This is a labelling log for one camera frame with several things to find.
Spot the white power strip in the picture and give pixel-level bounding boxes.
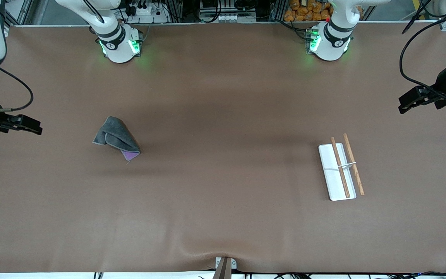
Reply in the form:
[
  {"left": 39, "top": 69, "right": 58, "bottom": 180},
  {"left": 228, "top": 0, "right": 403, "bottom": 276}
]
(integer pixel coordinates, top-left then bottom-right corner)
[{"left": 128, "top": 2, "right": 163, "bottom": 17}]

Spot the white rack base tray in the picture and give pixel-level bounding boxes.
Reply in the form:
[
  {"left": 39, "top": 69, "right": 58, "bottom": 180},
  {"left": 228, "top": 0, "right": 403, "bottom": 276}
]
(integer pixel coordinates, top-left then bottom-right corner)
[{"left": 318, "top": 143, "right": 357, "bottom": 202}]

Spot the white connector block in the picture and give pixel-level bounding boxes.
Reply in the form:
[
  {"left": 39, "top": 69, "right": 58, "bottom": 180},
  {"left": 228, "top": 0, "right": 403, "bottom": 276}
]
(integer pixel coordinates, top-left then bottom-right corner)
[{"left": 219, "top": 14, "right": 257, "bottom": 23}]

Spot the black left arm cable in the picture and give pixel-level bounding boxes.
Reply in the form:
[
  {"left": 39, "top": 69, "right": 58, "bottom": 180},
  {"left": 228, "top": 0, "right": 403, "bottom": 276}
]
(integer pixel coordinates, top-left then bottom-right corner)
[{"left": 399, "top": 0, "right": 446, "bottom": 102}]

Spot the grey microfibre towel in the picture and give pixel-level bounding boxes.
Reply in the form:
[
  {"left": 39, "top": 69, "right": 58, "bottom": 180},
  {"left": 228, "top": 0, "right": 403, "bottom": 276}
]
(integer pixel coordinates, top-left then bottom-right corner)
[{"left": 93, "top": 116, "right": 141, "bottom": 162}]

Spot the orange mesh bag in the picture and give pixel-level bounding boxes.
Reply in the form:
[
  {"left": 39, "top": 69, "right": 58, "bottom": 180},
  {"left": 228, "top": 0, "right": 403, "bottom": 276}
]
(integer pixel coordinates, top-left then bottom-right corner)
[{"left": 284, "top": 0, "right": 334, "bottom": 22}]

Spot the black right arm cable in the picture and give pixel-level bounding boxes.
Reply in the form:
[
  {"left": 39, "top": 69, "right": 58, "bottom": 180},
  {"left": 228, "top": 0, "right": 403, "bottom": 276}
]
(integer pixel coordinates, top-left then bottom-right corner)
[{"left": 0, "top": 67, "right": 34, "bottom": 114}]

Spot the brown table mat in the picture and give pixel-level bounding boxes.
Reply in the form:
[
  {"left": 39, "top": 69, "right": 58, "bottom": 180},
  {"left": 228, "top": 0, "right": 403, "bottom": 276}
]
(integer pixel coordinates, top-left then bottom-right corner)
[{"left": 0, "top": 22, "right": 446, "bottom": 274}]

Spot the wooden rack rod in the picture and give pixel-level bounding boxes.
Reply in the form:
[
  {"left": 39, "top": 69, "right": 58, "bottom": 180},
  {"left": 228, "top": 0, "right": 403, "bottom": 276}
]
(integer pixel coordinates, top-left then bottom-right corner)
[
  {"left": 343, "top": 133, "right": 365, "bottom": 196},
  {"left": 331, "top": 137, "right": 350, "bottom": 198}
]

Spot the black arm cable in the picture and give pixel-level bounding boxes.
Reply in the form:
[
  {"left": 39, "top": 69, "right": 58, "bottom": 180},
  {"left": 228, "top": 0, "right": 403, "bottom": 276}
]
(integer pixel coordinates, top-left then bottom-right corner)
[
  {"left": 0, "top": 67, "right": 34, "bottom": 114},
  {"left": 399, "top": 0, "right": 446, "bottom": 102}
]

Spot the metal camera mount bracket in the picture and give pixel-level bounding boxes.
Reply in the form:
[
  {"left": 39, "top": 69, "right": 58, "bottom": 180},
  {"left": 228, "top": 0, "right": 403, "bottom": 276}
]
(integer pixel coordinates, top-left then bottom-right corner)
[{"left": 212, "top": 257, "right": 237, "bottom": 279}]

